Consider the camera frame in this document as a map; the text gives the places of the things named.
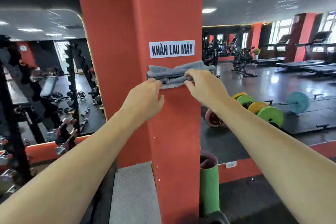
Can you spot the white paper sign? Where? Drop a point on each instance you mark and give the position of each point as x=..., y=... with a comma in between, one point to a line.
x=172, y=49

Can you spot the person's right forearm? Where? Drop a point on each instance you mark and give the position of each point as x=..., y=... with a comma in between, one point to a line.
x=275, y=158

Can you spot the green rolled mat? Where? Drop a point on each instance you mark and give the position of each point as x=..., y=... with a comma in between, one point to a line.
x=209, y=187

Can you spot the grey metal checker plate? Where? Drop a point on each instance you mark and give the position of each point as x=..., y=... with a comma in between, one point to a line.
x=134, y=195

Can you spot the ceiling light panel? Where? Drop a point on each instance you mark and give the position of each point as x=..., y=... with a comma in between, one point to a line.
x=209, y=10

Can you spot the person's left forearm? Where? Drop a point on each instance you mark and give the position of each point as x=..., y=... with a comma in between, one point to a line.
x=65, y=174

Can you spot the large wall mirror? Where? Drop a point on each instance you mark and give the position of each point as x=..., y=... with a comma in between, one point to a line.
x=262, y=79
x=39, y=29

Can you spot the person's right hand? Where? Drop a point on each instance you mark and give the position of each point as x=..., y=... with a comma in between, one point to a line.
x=210, y=92

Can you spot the person's left hand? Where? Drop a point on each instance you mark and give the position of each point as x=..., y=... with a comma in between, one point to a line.
x=141, y=103

